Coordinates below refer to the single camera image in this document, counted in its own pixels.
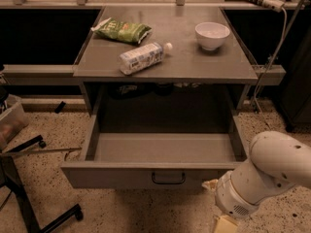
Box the grey top drawer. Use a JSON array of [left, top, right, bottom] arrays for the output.
[[61, 85, 247, 189]]

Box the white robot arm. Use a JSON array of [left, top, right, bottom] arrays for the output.
[[202, 131, 311, 233]]

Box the grey metal cabinet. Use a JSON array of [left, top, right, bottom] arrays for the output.
[[73, 5, 259, 117]]

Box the clear plastic water bottle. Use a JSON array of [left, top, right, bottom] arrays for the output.
[[120, 43, 173, 76]]

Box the white ceramic bowl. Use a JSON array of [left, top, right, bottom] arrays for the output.
[[195, 22, 230, 50]]

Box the black rolling stand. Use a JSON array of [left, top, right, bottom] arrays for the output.
[[0, 133, 85, 233]]

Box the green chip bag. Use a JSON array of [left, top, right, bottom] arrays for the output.
[[91, 17, 152, 45]]

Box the clear plastic storage bin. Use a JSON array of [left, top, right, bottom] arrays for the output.
[[0, 94, 28, 150]]

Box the black drawer handle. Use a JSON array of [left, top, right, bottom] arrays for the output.
[[152, 172, 186, 185]]

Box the white power cable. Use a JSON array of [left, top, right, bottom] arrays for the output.
[[249, 7, 289, 131]]

